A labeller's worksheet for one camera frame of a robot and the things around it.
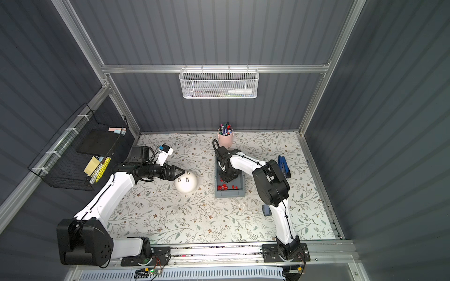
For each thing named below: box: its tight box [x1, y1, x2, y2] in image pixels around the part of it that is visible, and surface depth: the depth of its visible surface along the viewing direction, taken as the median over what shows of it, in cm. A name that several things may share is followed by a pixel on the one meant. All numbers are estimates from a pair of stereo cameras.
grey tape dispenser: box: [261, 204, 273, 217], surface depth 85 cm
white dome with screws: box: [174, 170, 198, 193], surface depth 88 cm
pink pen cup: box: [217, 127, 234, 150], surface depth 107 cm
